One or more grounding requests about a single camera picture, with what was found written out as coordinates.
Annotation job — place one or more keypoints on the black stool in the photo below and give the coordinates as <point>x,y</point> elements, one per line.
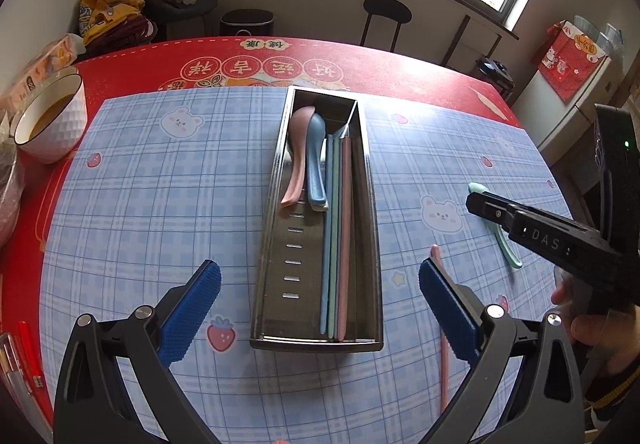
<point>387,8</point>

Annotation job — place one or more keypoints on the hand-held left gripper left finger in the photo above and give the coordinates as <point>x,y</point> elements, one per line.
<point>192,309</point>

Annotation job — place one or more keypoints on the pressure cooker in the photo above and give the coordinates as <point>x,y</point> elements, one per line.
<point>495,73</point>

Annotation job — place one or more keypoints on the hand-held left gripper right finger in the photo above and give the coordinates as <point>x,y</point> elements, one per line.
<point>445,314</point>

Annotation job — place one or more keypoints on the white fridge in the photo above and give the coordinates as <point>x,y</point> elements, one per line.
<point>565,123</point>

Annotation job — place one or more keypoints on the person's right hand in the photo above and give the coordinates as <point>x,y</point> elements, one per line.
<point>595,331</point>

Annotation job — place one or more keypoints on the blue spoon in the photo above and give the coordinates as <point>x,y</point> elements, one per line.
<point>316,163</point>

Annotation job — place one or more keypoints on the black trash can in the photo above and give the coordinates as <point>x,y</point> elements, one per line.
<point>247,23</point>

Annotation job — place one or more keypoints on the dark grey chair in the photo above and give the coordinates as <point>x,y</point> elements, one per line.
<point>190,16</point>

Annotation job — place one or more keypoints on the green spoon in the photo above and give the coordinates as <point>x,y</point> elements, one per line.
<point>510,251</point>

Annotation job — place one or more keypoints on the red printed cloth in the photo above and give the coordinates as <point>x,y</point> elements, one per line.
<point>570,58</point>

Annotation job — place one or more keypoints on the dark red clothes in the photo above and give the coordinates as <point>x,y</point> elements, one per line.
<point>135,33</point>

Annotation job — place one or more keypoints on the clear plastic containers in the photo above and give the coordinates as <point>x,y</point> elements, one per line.
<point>600,33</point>

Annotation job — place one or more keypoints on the white bowl with soup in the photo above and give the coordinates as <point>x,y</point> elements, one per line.
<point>50,123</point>

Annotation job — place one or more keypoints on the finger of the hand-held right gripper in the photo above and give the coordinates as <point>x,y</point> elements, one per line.
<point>490,213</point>

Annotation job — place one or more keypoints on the pink tissue packet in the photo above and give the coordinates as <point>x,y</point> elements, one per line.
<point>40,68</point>

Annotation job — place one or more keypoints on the clear pen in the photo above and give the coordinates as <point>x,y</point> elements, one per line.
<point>15,364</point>

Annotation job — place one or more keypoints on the yellow cloth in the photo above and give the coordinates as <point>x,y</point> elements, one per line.
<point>110,6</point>

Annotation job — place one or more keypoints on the person's right forearm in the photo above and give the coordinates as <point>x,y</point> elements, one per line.
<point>615,389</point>

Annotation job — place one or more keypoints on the pink spoon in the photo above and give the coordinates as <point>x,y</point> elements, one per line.
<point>295,163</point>

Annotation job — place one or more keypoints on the blue plaid table mat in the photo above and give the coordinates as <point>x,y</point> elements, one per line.
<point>175,204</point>

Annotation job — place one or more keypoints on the stainless steel utensil tray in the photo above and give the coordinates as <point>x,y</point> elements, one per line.
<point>295,274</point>

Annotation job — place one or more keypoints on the black metal rack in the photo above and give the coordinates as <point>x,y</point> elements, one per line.
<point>462,36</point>

